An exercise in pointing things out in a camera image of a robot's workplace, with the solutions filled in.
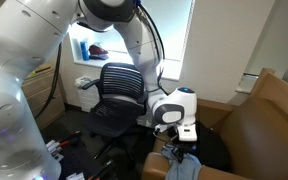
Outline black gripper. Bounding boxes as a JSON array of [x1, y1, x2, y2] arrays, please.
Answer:
[[166, 130, 189, 164]]

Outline blue t-shirt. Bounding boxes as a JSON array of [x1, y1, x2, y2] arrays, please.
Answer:
[[160, 144, 203, 180]]

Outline black mesh office chair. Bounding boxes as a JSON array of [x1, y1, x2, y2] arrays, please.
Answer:
[[80, 62, 152, 168]]

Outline black garment with white label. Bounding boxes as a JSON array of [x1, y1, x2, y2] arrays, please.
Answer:
[[183, 121, 233, 173]]

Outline black long tool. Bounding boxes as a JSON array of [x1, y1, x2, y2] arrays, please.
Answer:
[[87, 159, 116, 180]]

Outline tan leather armchair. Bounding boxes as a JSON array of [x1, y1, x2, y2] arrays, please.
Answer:
[[142, 68, 288, 180]]

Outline white flat packet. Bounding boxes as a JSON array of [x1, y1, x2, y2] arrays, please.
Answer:
[[65, 171, 86, 180]]

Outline white small boxes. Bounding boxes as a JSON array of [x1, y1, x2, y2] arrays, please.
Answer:
[[44, 139, 65, 163]]

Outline maroon object on windowsill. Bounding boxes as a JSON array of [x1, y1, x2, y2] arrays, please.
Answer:
[[88, 43, 110, 61]]

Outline blue bottle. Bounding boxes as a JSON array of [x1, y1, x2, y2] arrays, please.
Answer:
[[79, 40, 90, 62]]

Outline wooden dresser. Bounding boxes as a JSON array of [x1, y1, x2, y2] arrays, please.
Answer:
[[21, 63, 67, 130]]

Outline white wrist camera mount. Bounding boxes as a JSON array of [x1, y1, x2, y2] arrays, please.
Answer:
[[177, 123, 198, 143]]

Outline red-handled tool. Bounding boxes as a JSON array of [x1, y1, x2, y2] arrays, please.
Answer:
[[58, 130, 82, 148]]

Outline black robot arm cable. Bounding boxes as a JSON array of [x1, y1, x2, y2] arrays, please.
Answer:
[[135, 0, 170, 96]]

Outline black hanging base cable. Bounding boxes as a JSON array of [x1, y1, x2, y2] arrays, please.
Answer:
[[34, 42, 63, 120]]

